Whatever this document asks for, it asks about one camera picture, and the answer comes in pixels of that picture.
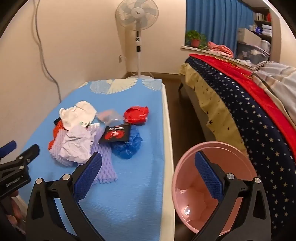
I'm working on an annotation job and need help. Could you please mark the wooden shelf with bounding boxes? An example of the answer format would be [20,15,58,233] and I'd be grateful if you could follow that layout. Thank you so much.
[250,5,274,42]

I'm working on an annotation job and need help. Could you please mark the red blanket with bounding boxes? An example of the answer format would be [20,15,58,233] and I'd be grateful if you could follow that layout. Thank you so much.
[188,54,296,160]

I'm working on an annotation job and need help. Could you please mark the grey bed frame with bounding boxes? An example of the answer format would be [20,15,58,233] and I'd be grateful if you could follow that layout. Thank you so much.
[179,76,208,141]

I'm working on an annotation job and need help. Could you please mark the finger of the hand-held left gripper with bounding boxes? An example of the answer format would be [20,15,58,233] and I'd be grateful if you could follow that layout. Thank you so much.
[0,141,17,159]
[0,144,40,173]

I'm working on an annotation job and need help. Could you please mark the white standing fan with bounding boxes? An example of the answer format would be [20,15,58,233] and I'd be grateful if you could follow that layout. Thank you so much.
[115,0,160,80]

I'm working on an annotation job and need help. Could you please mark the grey cardboard box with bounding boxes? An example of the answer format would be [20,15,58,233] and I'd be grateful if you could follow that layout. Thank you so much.
[238,28,262,43]

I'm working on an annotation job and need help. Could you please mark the black red snack packet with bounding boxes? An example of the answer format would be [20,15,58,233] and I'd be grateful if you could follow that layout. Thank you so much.
[98,125,132,144]

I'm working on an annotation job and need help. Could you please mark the blue printed table mat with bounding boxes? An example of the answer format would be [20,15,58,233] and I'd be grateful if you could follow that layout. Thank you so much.
[17,78,166,241]

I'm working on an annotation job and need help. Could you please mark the pink plastic bin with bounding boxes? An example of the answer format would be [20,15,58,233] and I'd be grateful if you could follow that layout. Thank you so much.
[171,141,258,234]

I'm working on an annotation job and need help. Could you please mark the clear plastic bag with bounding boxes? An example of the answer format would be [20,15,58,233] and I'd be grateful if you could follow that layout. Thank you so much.
[96,109,126,127]

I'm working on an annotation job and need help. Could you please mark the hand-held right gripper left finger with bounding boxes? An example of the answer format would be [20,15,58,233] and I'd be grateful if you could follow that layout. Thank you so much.
[26,152,107,241]

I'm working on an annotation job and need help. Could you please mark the red plastic bag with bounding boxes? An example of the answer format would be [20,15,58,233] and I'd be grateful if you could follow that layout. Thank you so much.
[124,106,149,124]

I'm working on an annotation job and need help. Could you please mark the blue plastic shoe cover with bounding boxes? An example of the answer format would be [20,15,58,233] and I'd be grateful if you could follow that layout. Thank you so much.
[111,127,142,160]

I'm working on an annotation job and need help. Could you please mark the purple foam net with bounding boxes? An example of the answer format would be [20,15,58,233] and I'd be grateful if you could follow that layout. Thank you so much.
[50,130,118,184]

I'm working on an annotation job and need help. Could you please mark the grey striped cloth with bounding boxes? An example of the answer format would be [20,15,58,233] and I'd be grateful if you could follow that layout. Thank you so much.
[252,61,296,121]

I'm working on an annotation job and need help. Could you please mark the orange-red plastic bag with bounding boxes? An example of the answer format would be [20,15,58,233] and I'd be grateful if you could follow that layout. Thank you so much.
[48,120,66,151]

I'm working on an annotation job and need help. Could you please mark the grey wall cable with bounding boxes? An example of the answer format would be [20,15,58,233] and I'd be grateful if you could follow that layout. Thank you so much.
[32,0,62,103]

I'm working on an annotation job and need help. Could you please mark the blue curtain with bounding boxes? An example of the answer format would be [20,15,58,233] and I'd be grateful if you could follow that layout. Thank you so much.
[186,0,255,55]

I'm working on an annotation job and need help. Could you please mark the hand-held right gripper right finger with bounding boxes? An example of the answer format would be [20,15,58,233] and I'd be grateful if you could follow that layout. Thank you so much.
[191,150,271,241]

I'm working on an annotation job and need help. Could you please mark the lavender crumpled paper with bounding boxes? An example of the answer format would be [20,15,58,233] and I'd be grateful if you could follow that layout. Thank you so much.
[58,124,104,164]

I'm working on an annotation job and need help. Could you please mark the person's left hand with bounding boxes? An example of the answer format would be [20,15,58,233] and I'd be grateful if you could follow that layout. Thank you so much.
[0,190,26,232]

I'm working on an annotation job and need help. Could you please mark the white plastic bag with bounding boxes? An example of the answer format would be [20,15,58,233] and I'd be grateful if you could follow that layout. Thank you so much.
[59,101,97,131]

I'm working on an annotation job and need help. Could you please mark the white table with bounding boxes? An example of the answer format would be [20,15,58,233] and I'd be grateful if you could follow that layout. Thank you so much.
[159,81,176,241]

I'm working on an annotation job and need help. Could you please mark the potted green plant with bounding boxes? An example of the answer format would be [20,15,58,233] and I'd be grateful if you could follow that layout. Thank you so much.
[185,30,208,49]

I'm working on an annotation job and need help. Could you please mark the clear storage box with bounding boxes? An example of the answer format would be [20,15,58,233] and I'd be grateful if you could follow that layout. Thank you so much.
[236,42,271,61]

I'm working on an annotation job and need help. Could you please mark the pink clothes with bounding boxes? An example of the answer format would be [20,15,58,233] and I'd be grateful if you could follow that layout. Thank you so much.
[207,41,234,57]

